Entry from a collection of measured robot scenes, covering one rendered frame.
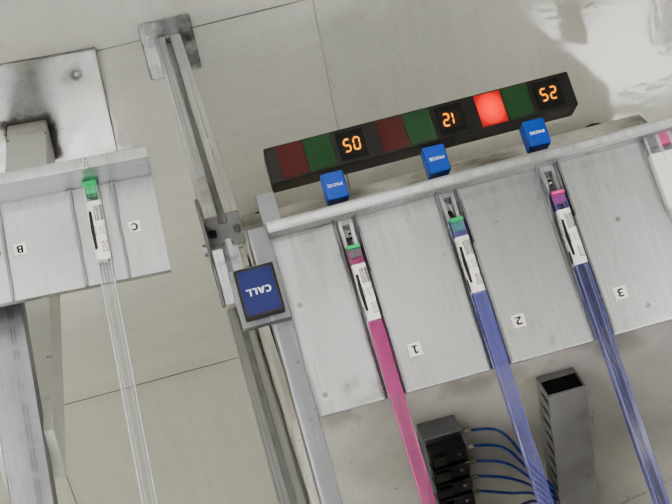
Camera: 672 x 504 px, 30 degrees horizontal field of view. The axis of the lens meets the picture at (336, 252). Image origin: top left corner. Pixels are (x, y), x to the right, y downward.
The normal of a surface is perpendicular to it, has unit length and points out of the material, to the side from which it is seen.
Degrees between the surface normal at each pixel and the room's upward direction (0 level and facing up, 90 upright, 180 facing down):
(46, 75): 0
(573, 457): 0
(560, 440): 0
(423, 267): 43
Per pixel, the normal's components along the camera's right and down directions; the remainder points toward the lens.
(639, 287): 0.03, -0.25
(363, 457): 0.21, 0.46
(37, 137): -0.11, -0.87
